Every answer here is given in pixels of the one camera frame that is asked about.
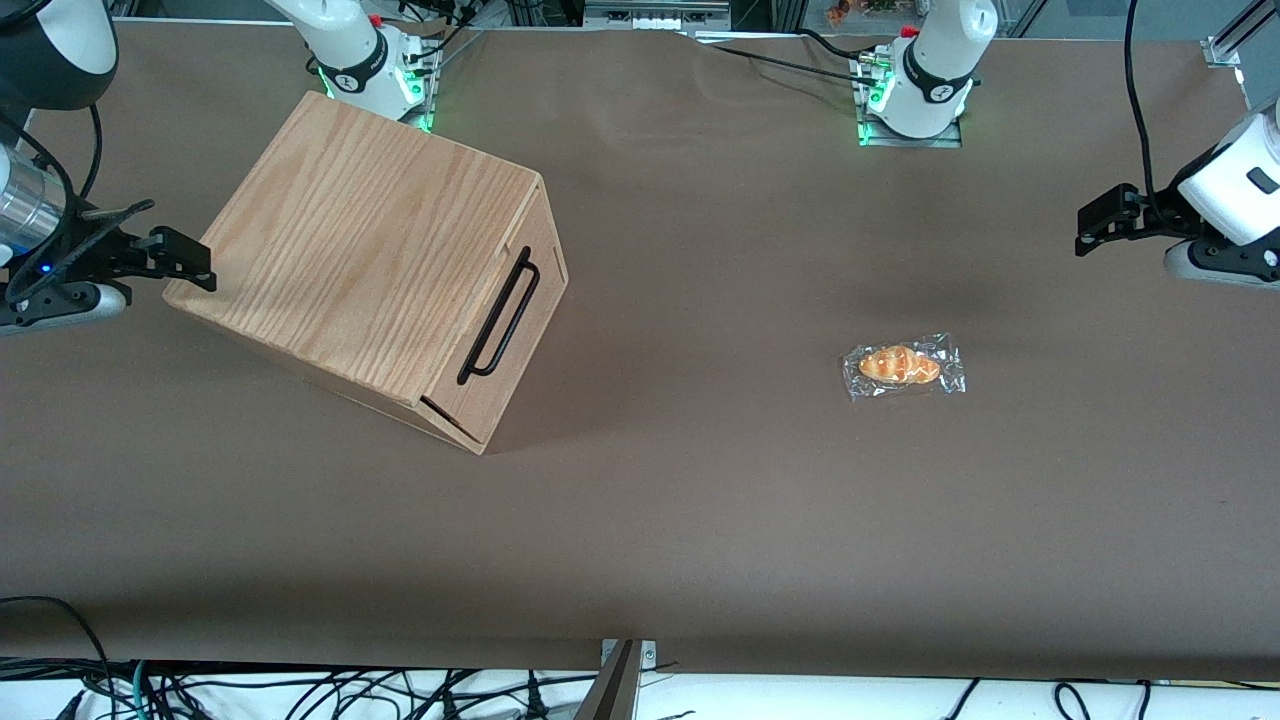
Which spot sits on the bread roll in clear wrapper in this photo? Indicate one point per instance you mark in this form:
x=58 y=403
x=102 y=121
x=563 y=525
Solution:
x=900 y=365

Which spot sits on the small metal bracket plate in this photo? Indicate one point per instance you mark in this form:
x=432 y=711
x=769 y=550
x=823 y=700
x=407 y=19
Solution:
x=648 y=655

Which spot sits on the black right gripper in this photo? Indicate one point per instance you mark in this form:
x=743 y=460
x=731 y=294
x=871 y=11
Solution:
x=82 y=246

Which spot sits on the wooden lower drawer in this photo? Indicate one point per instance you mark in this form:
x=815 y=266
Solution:
x=476 y=442

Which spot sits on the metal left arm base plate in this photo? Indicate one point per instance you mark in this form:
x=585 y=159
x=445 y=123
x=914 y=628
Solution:
x=950 y=138

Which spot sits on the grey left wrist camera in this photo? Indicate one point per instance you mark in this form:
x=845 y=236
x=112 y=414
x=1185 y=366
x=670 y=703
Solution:
x=1215 y=262

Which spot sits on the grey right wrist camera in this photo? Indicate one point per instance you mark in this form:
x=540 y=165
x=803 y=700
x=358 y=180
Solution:
x=70 y=305

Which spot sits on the wooden drawer cabinet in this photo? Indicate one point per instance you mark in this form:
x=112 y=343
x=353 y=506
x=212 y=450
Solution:
x=350 y=230

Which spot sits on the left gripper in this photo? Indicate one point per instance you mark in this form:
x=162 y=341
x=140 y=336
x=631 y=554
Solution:
x=1152 y=216

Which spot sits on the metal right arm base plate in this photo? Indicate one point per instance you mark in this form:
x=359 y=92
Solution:
x=430 y=90

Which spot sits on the grey power strip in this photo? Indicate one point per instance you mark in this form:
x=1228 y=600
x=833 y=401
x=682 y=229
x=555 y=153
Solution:
x=650 y=15

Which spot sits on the dark metal pole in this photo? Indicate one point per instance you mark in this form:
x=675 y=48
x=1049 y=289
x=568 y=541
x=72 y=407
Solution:
x=612 y=690

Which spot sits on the aluminium profile rail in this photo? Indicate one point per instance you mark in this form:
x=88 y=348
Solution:
x=1235 y=40

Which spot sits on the small orange item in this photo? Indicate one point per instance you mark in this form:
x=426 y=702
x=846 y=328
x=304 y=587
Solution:
x=837 y=12

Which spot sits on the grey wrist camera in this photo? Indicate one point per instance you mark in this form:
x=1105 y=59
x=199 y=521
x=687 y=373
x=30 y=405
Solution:
x=70 y=305
x=1215 y=262

